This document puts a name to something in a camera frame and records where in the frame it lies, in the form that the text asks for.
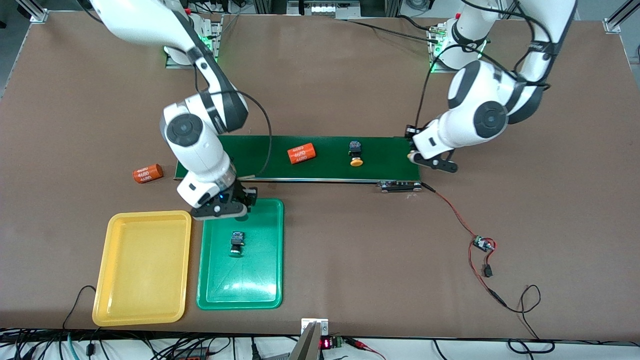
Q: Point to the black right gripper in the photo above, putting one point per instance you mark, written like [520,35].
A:
[245,194]

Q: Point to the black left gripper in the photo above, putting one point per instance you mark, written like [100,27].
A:
[411,134]

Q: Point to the yellow mushroom push button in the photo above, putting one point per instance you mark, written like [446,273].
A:
[411,157]
[356,162]

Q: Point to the orange cylinder printed 4680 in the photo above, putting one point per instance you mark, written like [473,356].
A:
[290,156]
[136,176]

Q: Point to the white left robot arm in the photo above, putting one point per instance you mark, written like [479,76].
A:
[480,85]

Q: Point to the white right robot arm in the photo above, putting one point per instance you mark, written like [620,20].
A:
[200,150]

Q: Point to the brown tape piece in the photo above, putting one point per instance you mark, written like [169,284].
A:
[273,186]

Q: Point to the green belt conveyor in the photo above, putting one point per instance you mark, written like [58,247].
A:
[390,150]

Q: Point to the green plastic tray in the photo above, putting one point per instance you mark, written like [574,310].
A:
[240,280]

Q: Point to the yellow plastic tray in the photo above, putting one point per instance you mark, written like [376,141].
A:
[142,267]

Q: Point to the small circuit board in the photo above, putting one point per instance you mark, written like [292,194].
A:
[482,244]

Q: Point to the grey metal pole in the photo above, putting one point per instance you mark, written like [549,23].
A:
[306,347]

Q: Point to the small black connector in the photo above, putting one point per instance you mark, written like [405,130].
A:
[487,272]

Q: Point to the red digit display module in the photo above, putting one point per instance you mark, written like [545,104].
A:
[326,343]

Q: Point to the orange power strip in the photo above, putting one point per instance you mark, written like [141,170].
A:
[190,356]

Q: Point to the red clip lead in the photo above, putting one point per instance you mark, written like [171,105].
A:
[357,343]

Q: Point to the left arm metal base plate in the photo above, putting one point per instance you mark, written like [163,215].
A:
[434,67]

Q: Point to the small metal bracket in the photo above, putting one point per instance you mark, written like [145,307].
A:
[307,324]

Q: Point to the aluminium frame structure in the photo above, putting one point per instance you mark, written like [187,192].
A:
[320,9]

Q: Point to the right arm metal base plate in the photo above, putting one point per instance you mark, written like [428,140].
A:
[218,30]

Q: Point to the aluminium frame post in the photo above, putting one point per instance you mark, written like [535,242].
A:
[37,15]
[612,25]

